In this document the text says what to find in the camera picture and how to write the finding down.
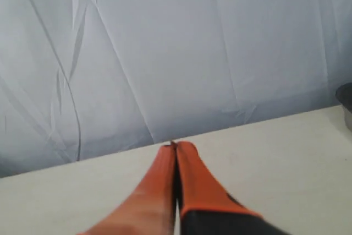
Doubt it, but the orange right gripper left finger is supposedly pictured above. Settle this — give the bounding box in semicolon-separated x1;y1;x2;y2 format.
83;145;176;235

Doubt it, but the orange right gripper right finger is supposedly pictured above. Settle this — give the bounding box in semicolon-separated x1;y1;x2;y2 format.
176;141;285;234

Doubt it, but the grey metal bowl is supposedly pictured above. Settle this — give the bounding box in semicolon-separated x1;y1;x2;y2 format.
335;83;352;131

